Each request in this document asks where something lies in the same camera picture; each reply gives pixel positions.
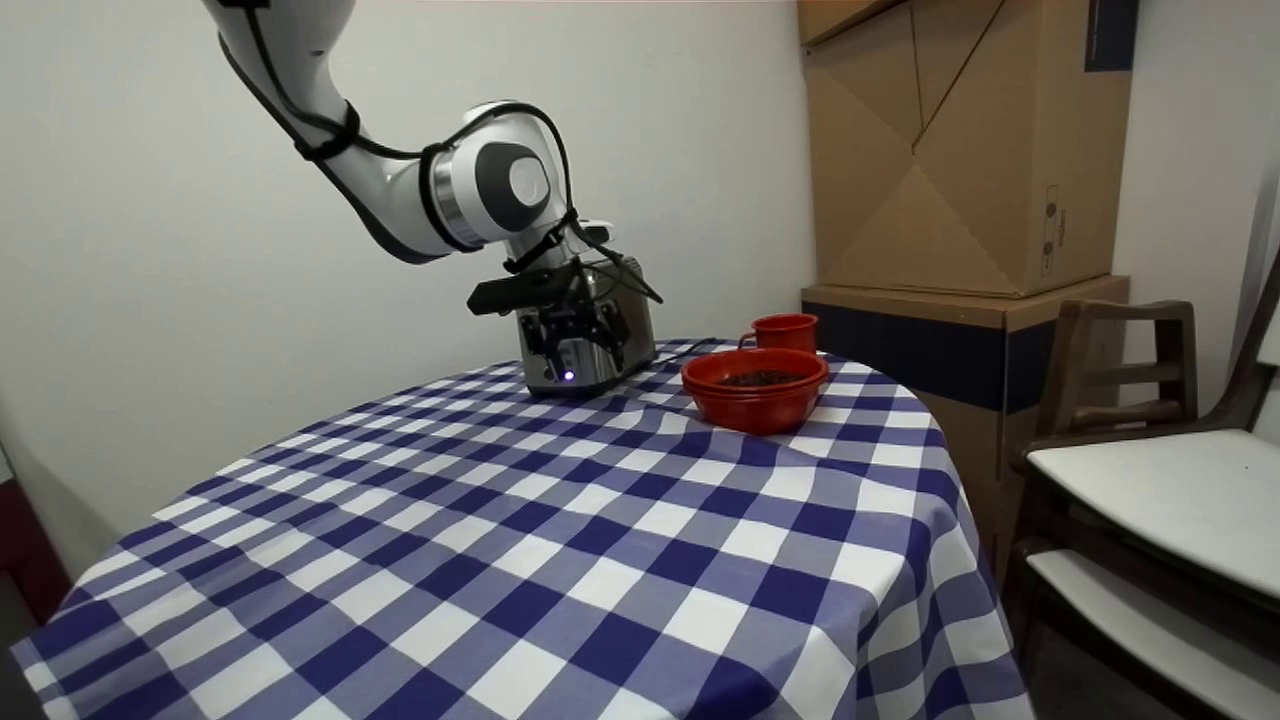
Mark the tall cardboard box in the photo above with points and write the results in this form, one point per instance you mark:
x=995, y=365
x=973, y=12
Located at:
x=963, y=132

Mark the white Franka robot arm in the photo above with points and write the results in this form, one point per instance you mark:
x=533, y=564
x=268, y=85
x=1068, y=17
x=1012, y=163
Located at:
x=403, y=146

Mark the blue white checkered tablecloth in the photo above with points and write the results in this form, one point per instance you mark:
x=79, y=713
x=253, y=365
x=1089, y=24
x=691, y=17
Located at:
x=560, y=560

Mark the red bowl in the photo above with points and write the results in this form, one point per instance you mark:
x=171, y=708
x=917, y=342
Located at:
x=754, y=389

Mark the cardboard box with dark band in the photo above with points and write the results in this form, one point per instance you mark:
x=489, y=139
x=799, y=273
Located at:
x=963, y=362

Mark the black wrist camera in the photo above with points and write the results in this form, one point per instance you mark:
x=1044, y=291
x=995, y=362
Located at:
x=504, y=292

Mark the red mug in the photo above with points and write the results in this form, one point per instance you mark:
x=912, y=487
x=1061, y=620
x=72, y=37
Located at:
x=787, y=328

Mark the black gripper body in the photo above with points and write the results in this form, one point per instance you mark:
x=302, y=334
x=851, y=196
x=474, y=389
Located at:
x=579, y=298

